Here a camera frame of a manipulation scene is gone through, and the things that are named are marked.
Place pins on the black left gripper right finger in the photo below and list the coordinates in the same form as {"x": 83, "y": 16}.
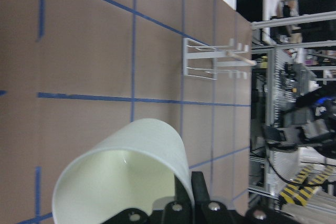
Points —
{"x": 205, "y": 210}

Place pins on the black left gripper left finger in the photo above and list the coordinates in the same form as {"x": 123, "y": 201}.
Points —
{"x": 130, "y": 215}

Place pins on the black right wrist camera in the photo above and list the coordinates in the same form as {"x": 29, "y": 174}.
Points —
{"x": 313, "y": 96}

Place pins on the white wire cup rack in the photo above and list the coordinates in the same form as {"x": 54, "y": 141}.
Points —
{"x": 207, "y": 62}

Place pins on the white plastic cup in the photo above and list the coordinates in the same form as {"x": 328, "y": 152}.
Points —
{"x": 132, "y": 168}

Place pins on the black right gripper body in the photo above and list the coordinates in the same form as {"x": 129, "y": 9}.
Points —
{"x": 317, "y": 132}

